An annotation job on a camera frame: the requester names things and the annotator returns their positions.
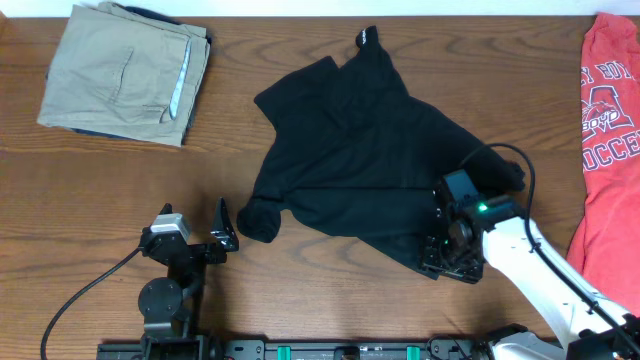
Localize black polo shirt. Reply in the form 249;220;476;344
237;27;524;279

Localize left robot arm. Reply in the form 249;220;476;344
138;198;239;360

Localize folded khaki pants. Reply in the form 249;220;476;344
36;0;211;148

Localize red printed t-shirt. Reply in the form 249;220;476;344
567;13;639;314

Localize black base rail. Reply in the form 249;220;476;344
96;336;496;360

